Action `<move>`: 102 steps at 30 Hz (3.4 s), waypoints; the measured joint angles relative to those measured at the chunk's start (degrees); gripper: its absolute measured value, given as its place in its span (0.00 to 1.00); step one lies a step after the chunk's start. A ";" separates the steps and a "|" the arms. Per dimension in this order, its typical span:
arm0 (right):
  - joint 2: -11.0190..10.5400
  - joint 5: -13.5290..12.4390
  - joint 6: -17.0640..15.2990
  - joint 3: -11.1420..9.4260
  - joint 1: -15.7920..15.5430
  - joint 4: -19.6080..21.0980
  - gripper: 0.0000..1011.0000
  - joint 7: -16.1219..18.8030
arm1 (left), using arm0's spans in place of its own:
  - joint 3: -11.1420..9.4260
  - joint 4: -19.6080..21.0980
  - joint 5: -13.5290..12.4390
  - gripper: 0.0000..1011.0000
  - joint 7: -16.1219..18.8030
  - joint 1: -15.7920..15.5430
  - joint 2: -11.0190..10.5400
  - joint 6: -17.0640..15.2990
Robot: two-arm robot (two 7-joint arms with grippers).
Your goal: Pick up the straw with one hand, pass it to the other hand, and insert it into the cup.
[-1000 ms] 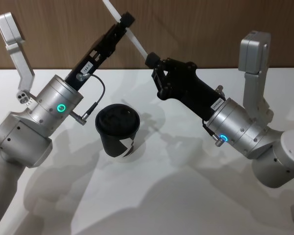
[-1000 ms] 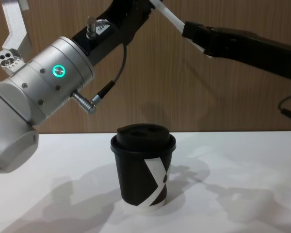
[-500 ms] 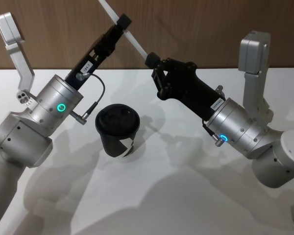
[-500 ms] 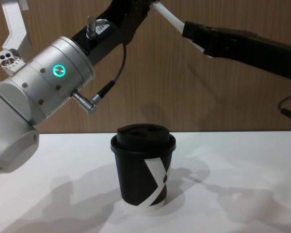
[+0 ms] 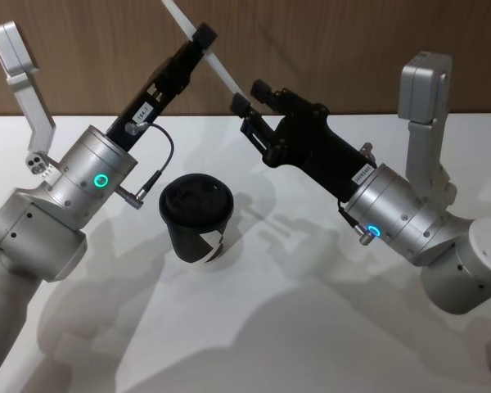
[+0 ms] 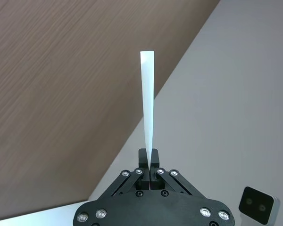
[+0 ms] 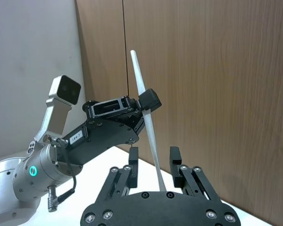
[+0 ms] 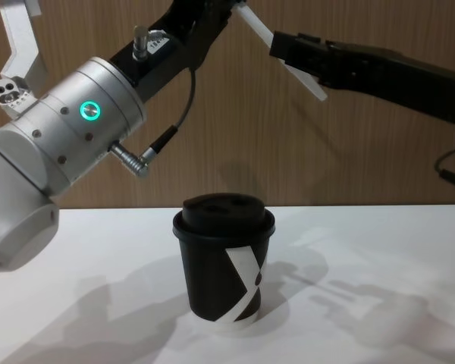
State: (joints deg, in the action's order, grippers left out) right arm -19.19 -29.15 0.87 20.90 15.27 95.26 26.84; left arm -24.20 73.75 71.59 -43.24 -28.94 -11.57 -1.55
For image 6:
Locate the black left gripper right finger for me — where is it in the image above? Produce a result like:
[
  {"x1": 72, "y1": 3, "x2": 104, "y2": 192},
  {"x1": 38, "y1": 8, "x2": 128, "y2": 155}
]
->
[{"x1": 150, "y1": 148, "x2": 205, "y2": 200}]

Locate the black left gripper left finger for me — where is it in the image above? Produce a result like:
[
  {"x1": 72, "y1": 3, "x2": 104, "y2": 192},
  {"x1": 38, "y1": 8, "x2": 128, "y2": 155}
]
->
[{"x1": 99, "y1": 148, "x2": 151, "y2": 201}]

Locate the small white plastic piece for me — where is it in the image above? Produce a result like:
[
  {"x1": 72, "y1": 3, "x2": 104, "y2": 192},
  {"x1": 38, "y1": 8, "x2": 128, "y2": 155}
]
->
[{"x1": 140, "y1": 50, "x2": 155, "y2": 166}]

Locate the grey camera box black face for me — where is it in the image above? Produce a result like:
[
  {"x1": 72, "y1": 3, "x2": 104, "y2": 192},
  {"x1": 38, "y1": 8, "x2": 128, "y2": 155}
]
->
[{"x1": 238, "y1": 186, "x2": 281, "y2": 226}]

